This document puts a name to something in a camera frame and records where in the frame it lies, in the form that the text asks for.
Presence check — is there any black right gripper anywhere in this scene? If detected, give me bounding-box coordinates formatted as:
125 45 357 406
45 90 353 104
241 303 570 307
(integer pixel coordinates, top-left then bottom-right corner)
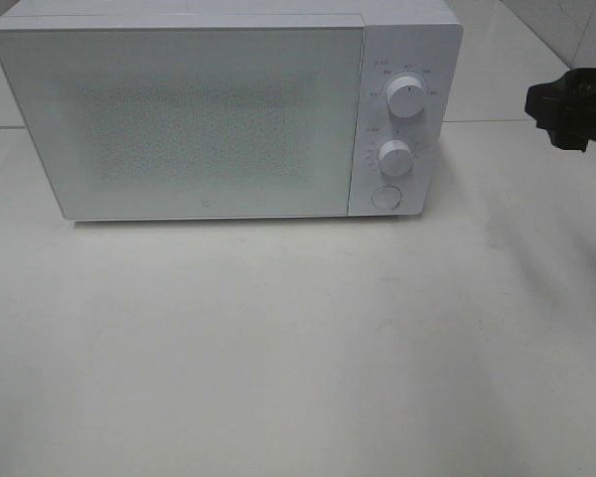
524 68 596 152

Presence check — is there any white timer knob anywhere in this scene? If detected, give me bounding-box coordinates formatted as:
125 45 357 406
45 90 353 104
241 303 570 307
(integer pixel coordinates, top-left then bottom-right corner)
377 140 413 177

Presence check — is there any white microwave door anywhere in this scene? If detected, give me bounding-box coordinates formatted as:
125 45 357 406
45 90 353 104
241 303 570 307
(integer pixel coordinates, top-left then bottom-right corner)
0 28 363 221

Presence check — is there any upper white power knob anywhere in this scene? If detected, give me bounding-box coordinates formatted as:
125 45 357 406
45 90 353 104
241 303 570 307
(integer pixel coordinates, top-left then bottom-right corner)
384 72 427 118

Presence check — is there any white microwave oven body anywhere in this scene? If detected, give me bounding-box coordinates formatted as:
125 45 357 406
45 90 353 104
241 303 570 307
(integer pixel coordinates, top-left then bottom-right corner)
0 1 463 220

